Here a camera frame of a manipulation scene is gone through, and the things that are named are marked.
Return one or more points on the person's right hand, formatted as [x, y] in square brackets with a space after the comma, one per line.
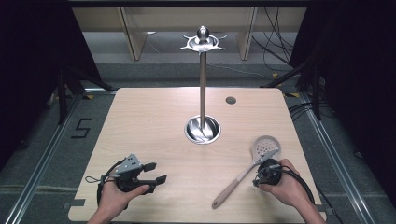
[288, 186]

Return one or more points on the person's left hand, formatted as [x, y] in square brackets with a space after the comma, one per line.
[114, 199]

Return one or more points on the metal floor rail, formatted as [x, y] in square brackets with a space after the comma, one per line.
[46, 161]
[336, 165]

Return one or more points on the steel utensil stand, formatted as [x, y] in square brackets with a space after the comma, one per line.
[203, 87]

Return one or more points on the grey table grommet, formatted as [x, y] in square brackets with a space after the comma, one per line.
[230, 100]

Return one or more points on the dark curtain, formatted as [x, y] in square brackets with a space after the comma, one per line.
[358, 62]
[28, 62]

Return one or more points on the black tripod stand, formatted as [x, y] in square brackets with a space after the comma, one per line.
[62, 96]
[316, 93]

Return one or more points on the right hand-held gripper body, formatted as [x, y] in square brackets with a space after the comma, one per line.
[270, 174]

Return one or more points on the light wooden shelf unit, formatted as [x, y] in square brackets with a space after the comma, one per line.
[130, 34]

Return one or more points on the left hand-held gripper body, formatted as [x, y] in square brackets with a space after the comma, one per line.
[128, 165]

